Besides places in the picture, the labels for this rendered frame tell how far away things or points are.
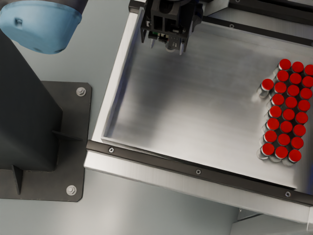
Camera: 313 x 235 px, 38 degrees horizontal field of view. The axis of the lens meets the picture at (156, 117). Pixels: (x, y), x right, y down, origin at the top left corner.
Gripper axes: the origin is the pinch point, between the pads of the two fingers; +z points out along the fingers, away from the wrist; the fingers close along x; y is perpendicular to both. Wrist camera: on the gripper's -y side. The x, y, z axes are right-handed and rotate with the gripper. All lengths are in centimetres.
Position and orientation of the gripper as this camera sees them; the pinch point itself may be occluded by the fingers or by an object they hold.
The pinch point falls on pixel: (172, 32)
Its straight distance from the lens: 82.2
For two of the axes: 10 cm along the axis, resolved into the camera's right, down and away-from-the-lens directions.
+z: 0.1, 2.7, 9.6
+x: 9.7, 2.3, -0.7
